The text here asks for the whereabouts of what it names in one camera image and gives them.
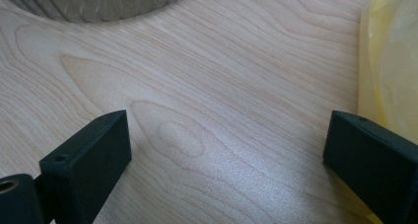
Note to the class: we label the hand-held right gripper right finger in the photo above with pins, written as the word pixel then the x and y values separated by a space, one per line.
pixel 371 161

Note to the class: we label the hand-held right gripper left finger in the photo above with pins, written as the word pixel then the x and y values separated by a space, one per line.
pixel 88 164

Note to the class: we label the yellow plastic bag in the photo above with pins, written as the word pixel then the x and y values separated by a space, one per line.
pixel 394 69

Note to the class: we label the round mesh waste bin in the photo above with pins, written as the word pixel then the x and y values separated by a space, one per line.
pixel 92 3

